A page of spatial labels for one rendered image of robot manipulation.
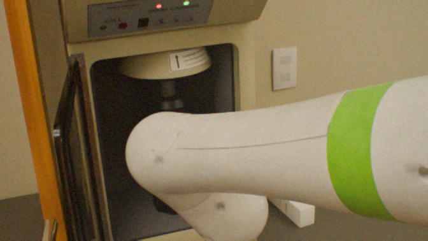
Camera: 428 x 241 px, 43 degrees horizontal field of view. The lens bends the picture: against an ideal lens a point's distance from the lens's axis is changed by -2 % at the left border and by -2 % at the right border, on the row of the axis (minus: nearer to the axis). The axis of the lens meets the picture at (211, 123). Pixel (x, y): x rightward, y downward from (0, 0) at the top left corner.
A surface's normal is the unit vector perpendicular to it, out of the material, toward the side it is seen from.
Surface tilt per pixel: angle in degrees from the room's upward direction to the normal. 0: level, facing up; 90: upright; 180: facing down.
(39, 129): 90
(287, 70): 90
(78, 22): 135
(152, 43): 90
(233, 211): 80
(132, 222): 0
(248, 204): 65
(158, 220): 0
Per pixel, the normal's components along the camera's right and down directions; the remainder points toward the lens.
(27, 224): -0.04, -0.92
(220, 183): -0.56, 0.68
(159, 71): -0.04, -0.01
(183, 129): -0.61, -0.61
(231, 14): 0.25, 0.90
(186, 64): 0.50, -0.09
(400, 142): -0.80, -0.13
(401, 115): -0.73, -0.44
